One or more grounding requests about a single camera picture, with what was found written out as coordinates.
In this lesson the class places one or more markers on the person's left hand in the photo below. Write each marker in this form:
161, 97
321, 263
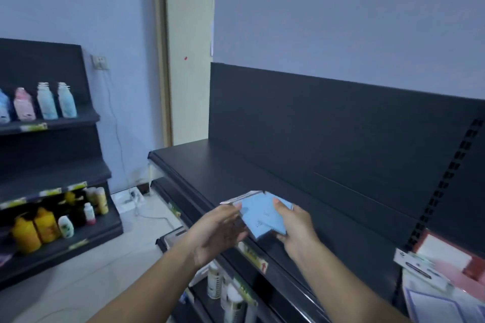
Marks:
212, 233

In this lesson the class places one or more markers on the person's right hand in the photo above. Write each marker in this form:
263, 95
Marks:
299, 230

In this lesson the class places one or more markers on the person's left thumb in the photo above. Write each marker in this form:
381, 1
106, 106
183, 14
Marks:
229, 210

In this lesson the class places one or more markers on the person's right thumb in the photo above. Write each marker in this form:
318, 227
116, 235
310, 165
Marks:
279, 207

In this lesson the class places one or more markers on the light blue packet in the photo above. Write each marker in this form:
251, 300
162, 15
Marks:
261, 216

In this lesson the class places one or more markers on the person's left forearm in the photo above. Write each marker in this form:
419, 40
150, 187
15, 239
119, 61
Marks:
151, 292

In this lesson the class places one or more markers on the person's right forearm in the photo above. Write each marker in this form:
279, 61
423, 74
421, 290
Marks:
341, 288

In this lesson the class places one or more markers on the yellow-green price label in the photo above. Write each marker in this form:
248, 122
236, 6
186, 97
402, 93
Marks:
244, 291
253, 256
78, 244
50, 192
33, 127

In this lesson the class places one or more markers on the large black shelf unit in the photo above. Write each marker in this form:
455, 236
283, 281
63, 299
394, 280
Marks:
303, 145

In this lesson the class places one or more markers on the white tall bottle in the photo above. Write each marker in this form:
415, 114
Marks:
214, 282
233, 305

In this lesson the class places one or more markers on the white power strip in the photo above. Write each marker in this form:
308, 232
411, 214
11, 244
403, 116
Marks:
128, 198

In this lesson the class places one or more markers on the small white bottle red cap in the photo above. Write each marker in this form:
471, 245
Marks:
90, 214

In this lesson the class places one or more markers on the white blister packet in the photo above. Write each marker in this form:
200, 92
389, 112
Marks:
420, 265

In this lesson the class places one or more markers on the small yellow bottle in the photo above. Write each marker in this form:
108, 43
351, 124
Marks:
70, 198

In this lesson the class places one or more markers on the white bottle green label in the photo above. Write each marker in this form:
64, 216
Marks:
66, 226

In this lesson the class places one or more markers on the beige door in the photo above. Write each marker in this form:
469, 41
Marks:
189, 50

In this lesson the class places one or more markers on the red box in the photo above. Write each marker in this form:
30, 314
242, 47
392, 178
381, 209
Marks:
449, 252

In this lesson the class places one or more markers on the yellow plastic jug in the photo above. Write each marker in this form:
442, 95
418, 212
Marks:
46, 226
25, 235

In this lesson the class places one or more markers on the white blue-edged packet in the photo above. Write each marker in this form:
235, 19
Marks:
443, 305

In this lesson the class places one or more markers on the pink packet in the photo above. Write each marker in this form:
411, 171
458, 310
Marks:
460, 280

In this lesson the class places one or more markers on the light blue plastic bottle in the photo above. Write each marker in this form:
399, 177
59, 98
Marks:
47, 101
67, 101

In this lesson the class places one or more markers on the pink plastic bottle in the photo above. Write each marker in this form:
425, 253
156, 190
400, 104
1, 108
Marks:
24, 105

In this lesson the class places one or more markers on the small black shelf unit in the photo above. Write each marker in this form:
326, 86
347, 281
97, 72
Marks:
49, 65

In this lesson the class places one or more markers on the beige door frame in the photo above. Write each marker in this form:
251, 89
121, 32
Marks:
161, 50

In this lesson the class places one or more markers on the white wall socket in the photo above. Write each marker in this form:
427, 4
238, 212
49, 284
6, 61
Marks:
100, 62

